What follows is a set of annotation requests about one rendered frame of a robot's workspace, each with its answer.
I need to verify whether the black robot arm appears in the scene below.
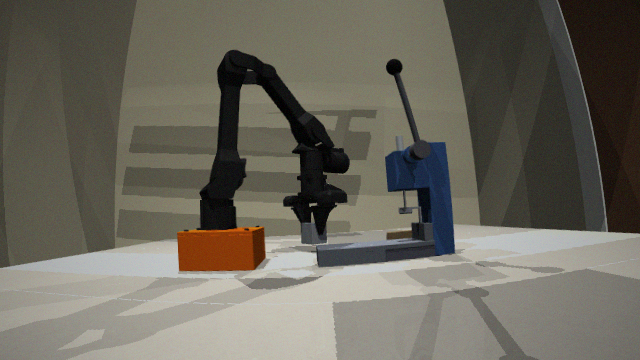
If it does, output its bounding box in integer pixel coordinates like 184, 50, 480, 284
196, 50, 350, 231

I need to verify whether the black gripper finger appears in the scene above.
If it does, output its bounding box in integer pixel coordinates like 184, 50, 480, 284
291, 207, 312, 224
311, 205, 337, 235

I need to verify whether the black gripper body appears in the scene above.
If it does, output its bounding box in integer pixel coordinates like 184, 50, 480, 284
283, 170, 347, 207

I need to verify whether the blue arbor press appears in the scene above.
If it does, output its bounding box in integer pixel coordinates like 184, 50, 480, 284
316, 59, 455, 268

